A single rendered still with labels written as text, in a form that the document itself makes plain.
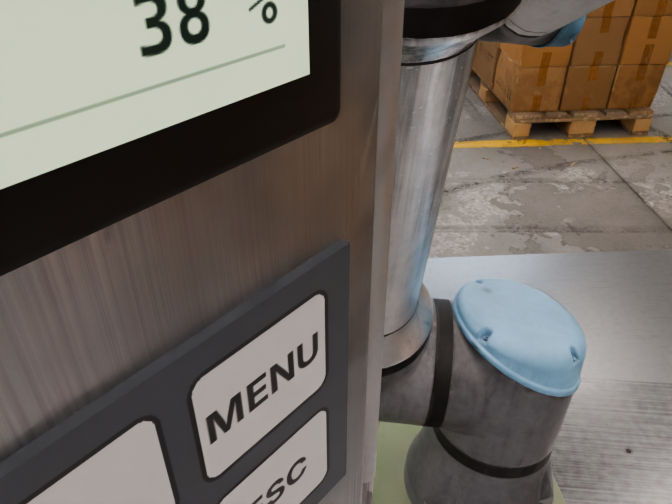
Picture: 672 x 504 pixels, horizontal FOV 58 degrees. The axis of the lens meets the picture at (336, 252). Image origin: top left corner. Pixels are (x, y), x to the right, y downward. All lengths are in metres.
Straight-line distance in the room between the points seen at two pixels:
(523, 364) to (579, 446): 0.31
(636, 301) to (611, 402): 0.23
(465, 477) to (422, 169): 0.34
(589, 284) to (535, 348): 0.54
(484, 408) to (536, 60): 3.06
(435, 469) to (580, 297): 0.48
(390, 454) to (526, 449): 0.18
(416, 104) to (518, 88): 3.22
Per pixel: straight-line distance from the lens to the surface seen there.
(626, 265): 1.11
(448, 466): 0.61
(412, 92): 0.30
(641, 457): 0.81
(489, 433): 0.55
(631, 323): 0.99
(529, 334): 0.52
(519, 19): 0.58
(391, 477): 0.68
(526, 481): 0.61
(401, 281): 0.41
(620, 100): 3.80
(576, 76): 3.62
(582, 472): 0.77
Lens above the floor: 1.42
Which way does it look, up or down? 35 degrees down
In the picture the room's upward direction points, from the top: straight up
